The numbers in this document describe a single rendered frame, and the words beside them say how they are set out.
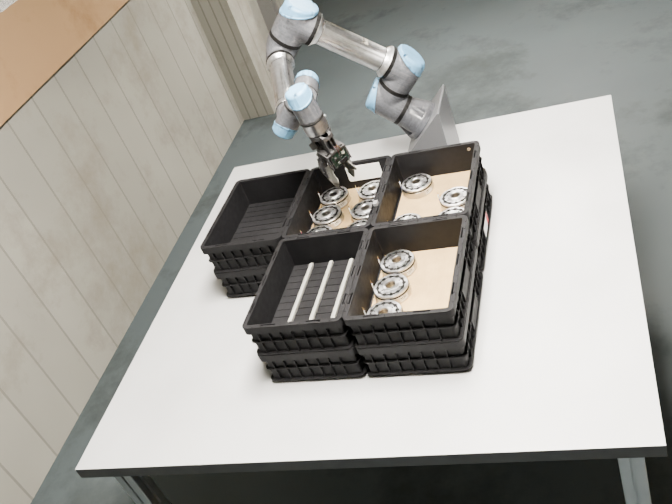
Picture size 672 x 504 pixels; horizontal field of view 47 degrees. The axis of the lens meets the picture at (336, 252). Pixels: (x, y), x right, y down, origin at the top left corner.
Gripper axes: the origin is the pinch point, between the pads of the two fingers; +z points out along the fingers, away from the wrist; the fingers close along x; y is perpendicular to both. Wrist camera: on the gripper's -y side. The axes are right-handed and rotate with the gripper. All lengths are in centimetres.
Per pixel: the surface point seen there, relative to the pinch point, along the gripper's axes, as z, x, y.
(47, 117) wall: -18, -61, -176
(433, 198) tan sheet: 20.0, 19.5, 11.6
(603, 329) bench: 33, 17, 83
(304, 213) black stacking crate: 9.8, -14.1, -13.7
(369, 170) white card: 12.7, 13.3, -13.9
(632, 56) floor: 131, 220, -115
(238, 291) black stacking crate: 21, -47, -19
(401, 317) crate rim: 5, -22, 60
